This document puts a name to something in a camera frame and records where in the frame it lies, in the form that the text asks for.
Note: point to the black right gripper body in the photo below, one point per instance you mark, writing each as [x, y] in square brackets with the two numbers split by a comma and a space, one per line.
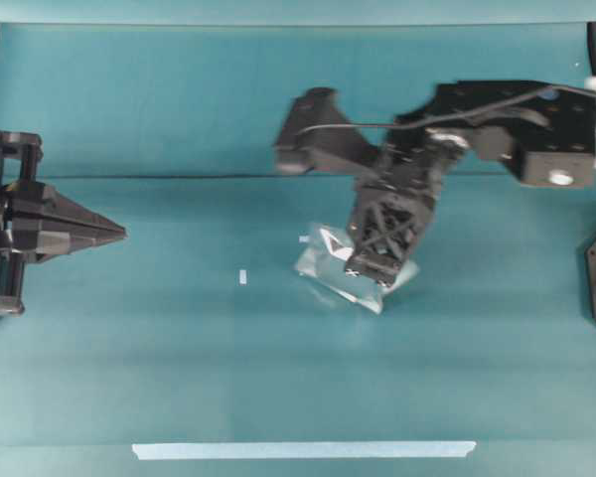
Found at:
[394, 206]

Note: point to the silver zip bag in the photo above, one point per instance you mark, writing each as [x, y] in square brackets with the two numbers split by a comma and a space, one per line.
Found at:
[323, 260]

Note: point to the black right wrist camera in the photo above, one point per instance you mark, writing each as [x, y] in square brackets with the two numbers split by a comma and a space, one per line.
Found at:
[316, 137]

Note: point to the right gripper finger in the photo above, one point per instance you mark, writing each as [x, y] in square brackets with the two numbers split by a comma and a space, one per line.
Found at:
[387, 268]
[362, 263]

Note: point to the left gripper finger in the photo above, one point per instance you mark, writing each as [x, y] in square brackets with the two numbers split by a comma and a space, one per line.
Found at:
[38, 247]
[35, 200]

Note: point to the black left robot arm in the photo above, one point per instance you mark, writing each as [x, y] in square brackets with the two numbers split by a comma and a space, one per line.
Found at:
[37, 223]

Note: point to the long blue tape strip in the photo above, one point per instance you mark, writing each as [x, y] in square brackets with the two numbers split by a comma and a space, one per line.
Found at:
[303, 450]

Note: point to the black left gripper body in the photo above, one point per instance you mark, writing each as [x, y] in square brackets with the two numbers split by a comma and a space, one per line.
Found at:
[27, 149]

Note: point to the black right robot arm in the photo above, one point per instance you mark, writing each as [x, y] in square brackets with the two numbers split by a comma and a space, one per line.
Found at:
[544, 134]

